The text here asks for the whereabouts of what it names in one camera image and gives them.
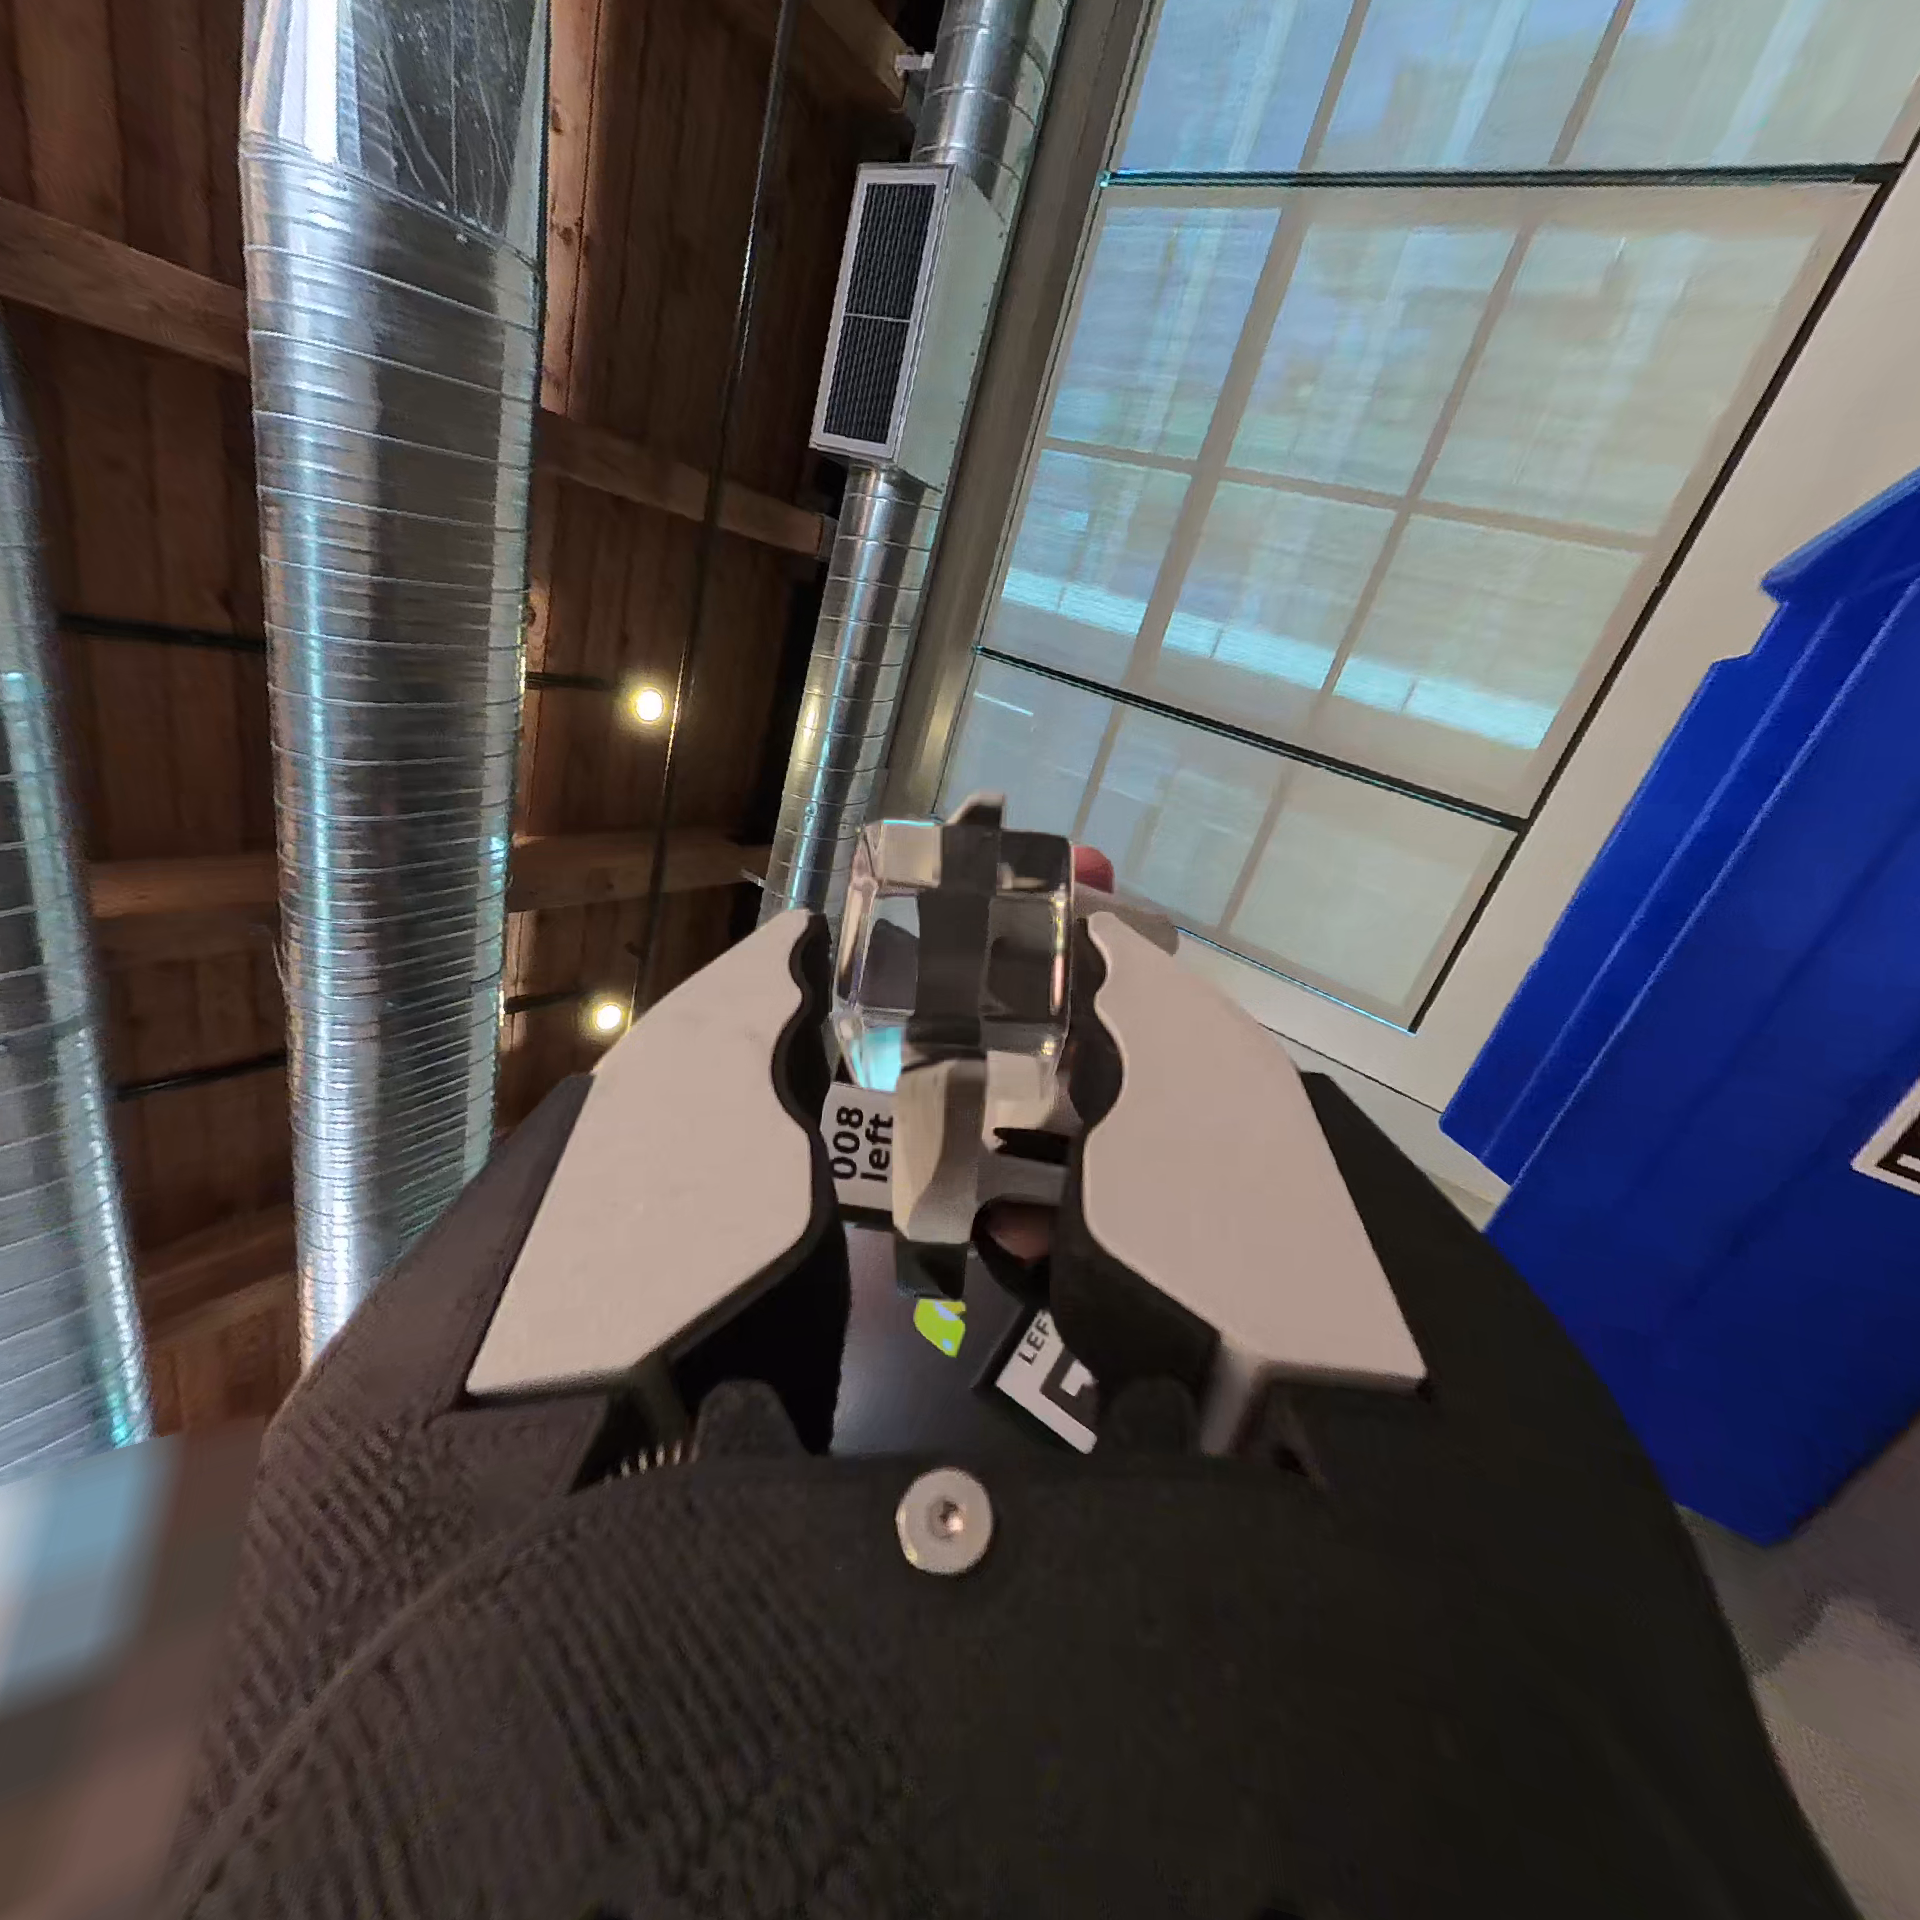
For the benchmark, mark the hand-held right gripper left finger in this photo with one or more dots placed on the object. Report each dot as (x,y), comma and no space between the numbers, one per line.
(660,1199)

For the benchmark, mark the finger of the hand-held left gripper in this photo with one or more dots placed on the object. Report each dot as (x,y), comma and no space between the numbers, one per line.
(945,1170)

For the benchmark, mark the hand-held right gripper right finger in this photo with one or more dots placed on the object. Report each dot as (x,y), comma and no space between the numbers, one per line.
(1247,1199)

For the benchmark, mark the blue storage bin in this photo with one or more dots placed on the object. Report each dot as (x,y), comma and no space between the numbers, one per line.
(1726,1049)

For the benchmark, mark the person's left hand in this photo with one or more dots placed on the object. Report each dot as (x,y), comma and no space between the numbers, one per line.
(1016,1229)

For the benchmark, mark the round ceiling lamp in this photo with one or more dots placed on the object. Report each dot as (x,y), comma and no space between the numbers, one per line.
(608,1017)
(646,706)

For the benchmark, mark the large window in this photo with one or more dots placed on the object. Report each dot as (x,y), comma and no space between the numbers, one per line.
(1350,453)

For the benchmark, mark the white vent grille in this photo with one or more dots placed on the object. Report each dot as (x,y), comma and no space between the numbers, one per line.
(879,317)

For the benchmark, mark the round silver vent duct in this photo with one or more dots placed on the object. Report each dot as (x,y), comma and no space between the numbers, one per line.
(854,677)

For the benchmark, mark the wide round silver duct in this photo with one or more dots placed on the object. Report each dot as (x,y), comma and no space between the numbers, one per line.
(59,977)
(390,600)

